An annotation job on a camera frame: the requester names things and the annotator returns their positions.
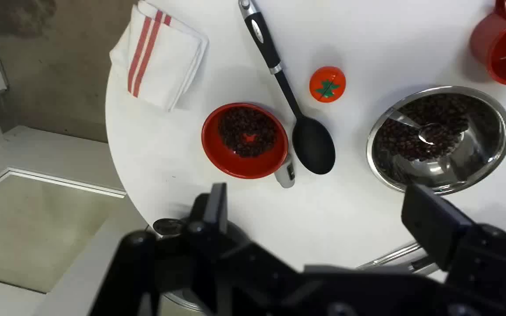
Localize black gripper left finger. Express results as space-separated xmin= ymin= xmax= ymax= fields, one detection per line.
xmin=184 ymin=181 xmax=250 ymax=255

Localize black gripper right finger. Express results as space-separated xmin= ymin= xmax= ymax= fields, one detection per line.
xmin=401 ymin=183 xmax=506 ymax=278

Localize black spoon with silver band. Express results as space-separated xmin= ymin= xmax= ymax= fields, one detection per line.
xmin=236 ymin=0 xmax=338 ymax=176

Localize red bowl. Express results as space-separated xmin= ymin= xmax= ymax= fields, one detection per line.
xmin=199 ymin=102 xmax=292 ymax=181

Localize stainless steel bowl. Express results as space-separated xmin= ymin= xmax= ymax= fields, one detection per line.
xmin=365 ymin=85 xmax=506 ymax=197

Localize white tea towel red stripes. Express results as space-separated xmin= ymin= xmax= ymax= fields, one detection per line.
xmin=108 ymin=0 xmax=212 ymax=114

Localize metal tongs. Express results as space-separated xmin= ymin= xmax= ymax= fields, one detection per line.
xmin=356 ymin=241 xmax=444 ymax=278

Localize small silver device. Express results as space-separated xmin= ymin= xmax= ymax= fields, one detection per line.
xmin=275 ymin=153 xmax=298 ymax=190

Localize roasted coffee beans pile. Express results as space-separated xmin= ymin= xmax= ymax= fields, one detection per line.
xmin=217 ymin=107 xmax=278 ymax=158
xmin=375 ymin=93 xmax=472 ymax=164

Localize orange tomato-shaped timer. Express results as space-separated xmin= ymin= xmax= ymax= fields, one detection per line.
xmin=308 ymin=65 xmax=349 ymax=106

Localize red mug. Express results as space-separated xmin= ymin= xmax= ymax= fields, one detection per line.
xmin=470 ymin=0 xmax=506 ymax=88

